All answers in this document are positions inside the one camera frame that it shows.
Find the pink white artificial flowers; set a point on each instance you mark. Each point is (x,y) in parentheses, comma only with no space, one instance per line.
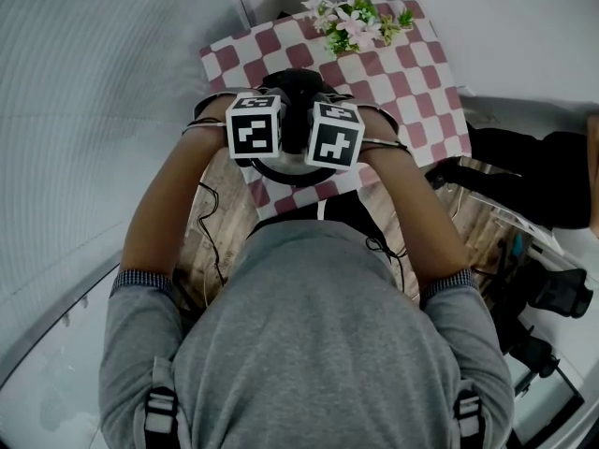
(353,24)

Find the black tripod stand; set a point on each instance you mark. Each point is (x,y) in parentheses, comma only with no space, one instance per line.
(547,307)

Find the person's right forearm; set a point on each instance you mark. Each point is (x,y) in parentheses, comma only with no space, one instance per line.
(416,204)

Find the person's left forearm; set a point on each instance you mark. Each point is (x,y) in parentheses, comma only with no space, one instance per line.
(168,190)

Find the brown cardboard box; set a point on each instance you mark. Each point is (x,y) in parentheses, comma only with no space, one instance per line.
(594,176)

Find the black bag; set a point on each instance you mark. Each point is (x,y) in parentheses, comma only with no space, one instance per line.
(529,176)

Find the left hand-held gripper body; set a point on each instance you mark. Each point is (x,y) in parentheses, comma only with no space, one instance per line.
(252,131)

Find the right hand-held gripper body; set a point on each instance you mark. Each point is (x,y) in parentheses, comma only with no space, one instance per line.
(334,140)

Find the person's grey shirt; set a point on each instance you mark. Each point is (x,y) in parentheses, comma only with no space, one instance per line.
(309,344)

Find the pink white checkered tablecloth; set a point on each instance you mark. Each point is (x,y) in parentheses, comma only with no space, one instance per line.
(412,87)

